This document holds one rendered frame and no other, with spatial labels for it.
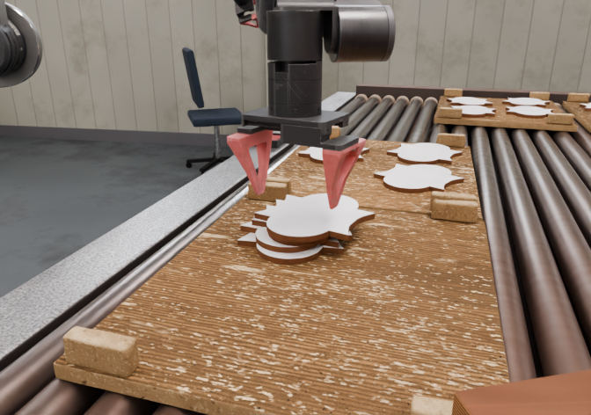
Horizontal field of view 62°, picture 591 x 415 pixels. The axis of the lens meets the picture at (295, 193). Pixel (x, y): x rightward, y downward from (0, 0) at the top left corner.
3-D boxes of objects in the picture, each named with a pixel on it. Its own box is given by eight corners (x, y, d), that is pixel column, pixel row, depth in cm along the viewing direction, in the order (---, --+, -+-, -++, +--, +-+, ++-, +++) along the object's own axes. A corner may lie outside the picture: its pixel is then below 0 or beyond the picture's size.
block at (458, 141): (435, 146, 105) (436, 134, 104) (435, 143, 107) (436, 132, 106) (464, 148, 104) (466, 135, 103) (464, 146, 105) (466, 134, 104)
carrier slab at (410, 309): (54, 379, 40) (51, 362, 40) (245, 204, 77) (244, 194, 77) (520, 491, 31) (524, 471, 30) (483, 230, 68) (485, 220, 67)
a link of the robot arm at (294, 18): (263, 0, 52) (270, -3, 46) (327, 1, 53) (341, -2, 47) (264, 69, 54) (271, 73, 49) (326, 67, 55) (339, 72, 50)
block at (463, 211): (430, 220, 67) (432, 200, 66) (431, 214, 69) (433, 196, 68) (477, 224, 66) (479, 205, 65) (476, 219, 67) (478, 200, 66)
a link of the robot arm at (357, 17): (266, 28, 60) (268, -44, 53) (357, 27, 62) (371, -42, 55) (279, 89, 52) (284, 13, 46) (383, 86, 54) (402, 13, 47)
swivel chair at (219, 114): (253, 159, 434) (251, 47, 402) (245, 178, 385) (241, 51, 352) (191, 159, 437) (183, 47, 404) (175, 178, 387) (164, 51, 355)
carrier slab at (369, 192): (245, 203, 78) (244, 193, 77) (310, 142, 115) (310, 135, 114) (481, 228, 69) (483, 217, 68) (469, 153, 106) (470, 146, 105)
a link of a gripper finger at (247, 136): (260, 183, 63) (259, 108, 60) (310, 192, 59) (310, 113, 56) (227, 199, 57) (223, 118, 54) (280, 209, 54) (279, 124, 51)
